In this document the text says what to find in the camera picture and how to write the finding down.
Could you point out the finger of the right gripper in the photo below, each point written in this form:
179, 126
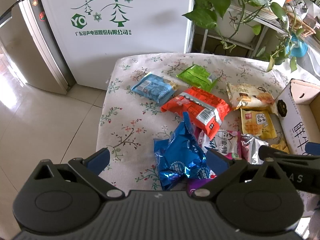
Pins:
269, 152

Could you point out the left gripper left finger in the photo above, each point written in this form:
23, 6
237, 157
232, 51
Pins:
89, 169

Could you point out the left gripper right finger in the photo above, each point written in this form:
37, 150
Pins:
217, 165

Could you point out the silver foil snack bag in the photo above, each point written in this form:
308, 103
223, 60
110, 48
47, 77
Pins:
250, 148

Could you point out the golden yellow snack pack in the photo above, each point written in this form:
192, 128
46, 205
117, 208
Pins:
282, 146

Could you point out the pink white snack bag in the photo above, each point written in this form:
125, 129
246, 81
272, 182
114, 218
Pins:
227, 143

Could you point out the yellow waffle snack pack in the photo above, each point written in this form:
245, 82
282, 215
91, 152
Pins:
258, 124

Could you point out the purple snack bag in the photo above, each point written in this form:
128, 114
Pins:
194, 184

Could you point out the dark blue foil snack bag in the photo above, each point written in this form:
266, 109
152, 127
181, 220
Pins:
180, 157

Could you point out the cardboard milk box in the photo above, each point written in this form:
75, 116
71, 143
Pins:
298, 113

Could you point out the cream bread snack bag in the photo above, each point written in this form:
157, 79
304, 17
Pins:
247, 96

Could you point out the orange red snack bag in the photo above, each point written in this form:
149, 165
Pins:
206, 111

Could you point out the green snack pack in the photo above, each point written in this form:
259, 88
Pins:
198, 76

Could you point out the light blue cookie pack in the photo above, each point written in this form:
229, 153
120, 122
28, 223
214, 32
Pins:
155, 88

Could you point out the floral tablecloth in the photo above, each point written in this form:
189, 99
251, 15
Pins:
130, 123

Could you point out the blue tape dispenser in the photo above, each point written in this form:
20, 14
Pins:
296, 47

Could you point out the white plant stand shelf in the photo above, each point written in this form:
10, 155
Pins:
268, 21

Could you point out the white square planter pot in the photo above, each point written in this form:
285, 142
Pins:
229, 26

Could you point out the wicker basket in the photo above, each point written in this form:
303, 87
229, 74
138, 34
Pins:
301, 21

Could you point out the white refrigerator with logo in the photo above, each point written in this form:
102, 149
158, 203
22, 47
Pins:
81, 40

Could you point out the pothos plant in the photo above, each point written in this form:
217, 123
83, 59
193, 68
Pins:
205, 12

